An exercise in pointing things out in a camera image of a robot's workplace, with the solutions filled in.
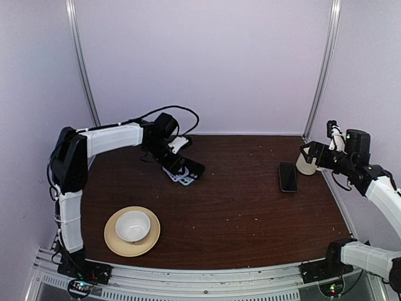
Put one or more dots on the front aluminium rail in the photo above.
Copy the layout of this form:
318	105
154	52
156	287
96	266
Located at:
282	282

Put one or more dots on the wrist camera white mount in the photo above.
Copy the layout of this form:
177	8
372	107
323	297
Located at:
178	143
334	133

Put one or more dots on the white ceramic bowl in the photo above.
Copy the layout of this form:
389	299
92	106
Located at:
133	226

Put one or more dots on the dark purple smartphone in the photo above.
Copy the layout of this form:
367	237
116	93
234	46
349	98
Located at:
287	177

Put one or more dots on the tan round plate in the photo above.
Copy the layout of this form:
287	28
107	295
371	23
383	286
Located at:
131	249

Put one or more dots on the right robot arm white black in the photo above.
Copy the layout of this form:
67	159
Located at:
378	186

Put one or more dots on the lavender phone case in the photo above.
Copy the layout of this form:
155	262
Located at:
184	172

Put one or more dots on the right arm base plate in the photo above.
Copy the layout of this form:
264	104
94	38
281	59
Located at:
316	271

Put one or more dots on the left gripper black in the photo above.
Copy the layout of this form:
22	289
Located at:
173	165

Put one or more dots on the left circuit board with leds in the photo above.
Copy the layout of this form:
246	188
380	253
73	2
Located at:
79	289

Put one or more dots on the cream ribbed mug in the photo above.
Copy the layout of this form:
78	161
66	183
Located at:
307	169

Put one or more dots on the left aluminium frame post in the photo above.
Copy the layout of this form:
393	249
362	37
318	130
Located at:
75	32

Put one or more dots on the light blue phone case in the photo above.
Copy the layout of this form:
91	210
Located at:
186	181

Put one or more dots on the aluminium frame post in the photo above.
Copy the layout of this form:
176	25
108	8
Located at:
330	43
75	32

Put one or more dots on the right circuit board with leds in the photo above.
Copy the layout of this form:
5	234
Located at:
331	289

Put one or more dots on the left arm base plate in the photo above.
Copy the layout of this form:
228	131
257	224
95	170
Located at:
89	271

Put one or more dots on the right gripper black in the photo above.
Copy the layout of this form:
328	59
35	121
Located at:
314	146

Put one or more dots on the right aluminium frame post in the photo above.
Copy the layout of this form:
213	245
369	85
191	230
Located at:
330	43

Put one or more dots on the circuit board with leds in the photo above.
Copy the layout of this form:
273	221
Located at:
79	289
331	289

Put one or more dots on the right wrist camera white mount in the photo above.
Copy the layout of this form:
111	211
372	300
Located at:
334	133

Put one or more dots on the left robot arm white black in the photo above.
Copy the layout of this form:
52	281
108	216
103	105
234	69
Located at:
67	168

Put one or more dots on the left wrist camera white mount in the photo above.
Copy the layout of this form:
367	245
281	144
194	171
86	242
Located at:
178	143

